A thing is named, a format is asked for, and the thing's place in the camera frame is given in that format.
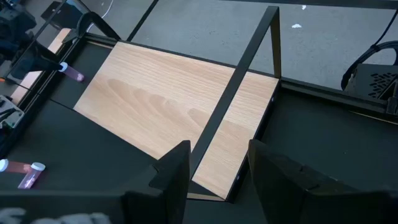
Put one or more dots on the silver mounting bracket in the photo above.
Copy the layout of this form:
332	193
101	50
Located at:
9	112

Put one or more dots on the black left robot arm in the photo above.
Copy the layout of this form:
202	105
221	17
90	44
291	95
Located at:
15	25

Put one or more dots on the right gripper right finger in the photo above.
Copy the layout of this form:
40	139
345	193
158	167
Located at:
273	186

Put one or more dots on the black perforated computer case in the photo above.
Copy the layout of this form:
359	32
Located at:
373	82

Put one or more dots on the wooden shelf black metal frame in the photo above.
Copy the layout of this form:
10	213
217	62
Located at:
155	93

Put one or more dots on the black metal table frame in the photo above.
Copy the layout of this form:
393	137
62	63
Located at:
326	93

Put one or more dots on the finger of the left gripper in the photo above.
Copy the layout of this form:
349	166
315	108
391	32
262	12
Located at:
46	63

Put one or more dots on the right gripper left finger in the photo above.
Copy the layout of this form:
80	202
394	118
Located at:
168	193

